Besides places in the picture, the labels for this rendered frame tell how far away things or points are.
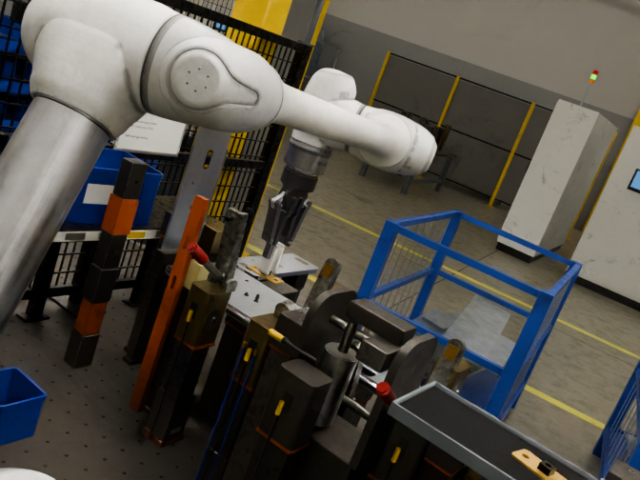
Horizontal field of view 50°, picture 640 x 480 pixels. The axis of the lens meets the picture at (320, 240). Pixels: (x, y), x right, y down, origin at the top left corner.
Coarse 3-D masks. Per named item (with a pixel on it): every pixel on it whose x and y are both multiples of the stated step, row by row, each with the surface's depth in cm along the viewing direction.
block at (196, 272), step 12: (192, 264) 143; (192, 276) 143; (204, 276) 144; (180, 300) 145; (180, 312) 145; (168, 336) 148; (168, 348) 148; (168, 360) 148; (156, 372) 150; (156, 384) 150; (144, 408) 152
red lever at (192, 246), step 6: (192, 246) 126; (198, 246) 127; (192, 252) 126; (198, 252) 127; (204, 252) 129; (198, 258) 128; (204, 258) 129; (204, 264) 130; (210, 264) 132; (210, 270) 133; (216, 270) 134; (216, 276) 135; (222, 276) 137; (222, 282) 138
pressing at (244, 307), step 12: (240, 276) 163; (240, 288) 156; (252, 288) 159; (264, 288) 162; (240, 300) 149; (252, 300) 152; (264, 300) 154; (276, 300) 157; (228, 312) 143; (240, 312) 142; (252, 312) 145; (264, 312) 147; (372, 372) 138; (384, 372) 140; (360, 384) 133; (372, 384) 132
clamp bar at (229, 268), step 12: (228, 216) 131; (240, 216) 131; (252, 216) 135; (228, 228) 134; (240, 228) 133; (228, 240) 134; (240, 240) 135; (228, 252) 135; (216, 264) 137; (228, 264) 136; (228, 276) 136
